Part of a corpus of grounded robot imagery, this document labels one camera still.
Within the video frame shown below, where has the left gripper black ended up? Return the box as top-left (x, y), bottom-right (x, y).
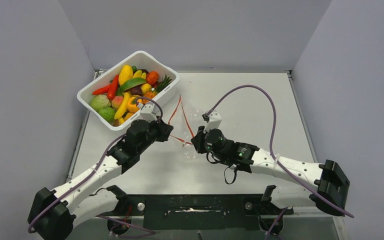
top-left (137, 115), bottom-right (173, 154)

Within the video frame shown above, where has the clear zip bag red zipper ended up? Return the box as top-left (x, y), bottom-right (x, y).
top-left (167, 95), bottom-right (205, 160)

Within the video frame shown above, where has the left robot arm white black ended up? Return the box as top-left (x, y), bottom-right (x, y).
top-left (27, 119), bottom-right (174, 240)

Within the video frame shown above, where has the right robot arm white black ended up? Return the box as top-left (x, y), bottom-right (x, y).
top-left (191, 126), bottom-right (353, 218)

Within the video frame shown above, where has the yellow bell pepper toy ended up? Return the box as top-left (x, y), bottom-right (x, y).
top-left (127, 96), bottom-right (143, 114)

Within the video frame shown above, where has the yellow lemon toy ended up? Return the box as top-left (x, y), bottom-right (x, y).
top-left (140, 83), bottom-right (153, 95)

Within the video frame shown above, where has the pineapple toy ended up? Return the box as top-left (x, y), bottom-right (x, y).
top-left (142, 75), bottom-right (172, 99)

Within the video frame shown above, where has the yellow banana toy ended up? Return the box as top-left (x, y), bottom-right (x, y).
top-left (113, 91), bottom-right (132, 120)

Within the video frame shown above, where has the orange tomato toy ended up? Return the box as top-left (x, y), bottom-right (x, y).
top-left (145, 71), bottom-right (160, 86)

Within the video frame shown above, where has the peach toy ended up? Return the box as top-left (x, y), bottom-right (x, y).
top-left (111, 96), bottom-right (124, 110)

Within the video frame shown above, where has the green cabbage toy lower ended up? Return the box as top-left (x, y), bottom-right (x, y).
top-left (98, 106), bottom-right (116, 124)

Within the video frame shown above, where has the green cabbage toy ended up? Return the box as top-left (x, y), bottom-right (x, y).
top-left (89, 94), bottom-right (111, 112)
top-left (98, 106), bottom-right (116, 124)

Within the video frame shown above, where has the red chili pepper toy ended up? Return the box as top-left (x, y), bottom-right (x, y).
top-left (107, 74), bottom-right (119, 101)

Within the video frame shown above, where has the yellow mango toy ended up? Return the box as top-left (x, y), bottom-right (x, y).
top-left (118, 64), bottom-right (134, 87)

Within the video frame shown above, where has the green cabbage toy upper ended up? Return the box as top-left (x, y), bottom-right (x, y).
top-left (89, 94), bottom-right (111, 112)

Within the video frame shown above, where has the orange carrot toy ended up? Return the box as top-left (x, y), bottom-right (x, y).
top-left (92, 84), bottom-right (111, 95)

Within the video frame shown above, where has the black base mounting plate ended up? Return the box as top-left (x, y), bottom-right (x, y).
top-left (109, 194), bottom-right (284, 235)

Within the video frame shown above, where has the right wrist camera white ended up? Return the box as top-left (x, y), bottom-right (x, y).
top-left (202, 110), bottom-right (222, 133)

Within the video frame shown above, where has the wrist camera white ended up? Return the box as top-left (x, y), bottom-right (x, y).
top-left (137, 102), bottom-right (158, 122)
top-left (202, 110), bottom-right (222, 133)

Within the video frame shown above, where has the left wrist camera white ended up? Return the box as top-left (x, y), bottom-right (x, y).
top-left (137, 102), bottom-right (158, 122)

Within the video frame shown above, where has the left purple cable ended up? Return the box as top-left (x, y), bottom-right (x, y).
top-left (26, 96), bottom-right (164, 239)

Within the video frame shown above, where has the purple cable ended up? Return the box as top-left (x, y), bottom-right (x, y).
top-left (26, 96), bottom-right (164, 239)
top-left (201, 84), bottom-right (355, 240)

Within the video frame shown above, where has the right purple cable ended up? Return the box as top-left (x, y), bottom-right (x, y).
top-left (201, 84), bottom-right (355, 240)

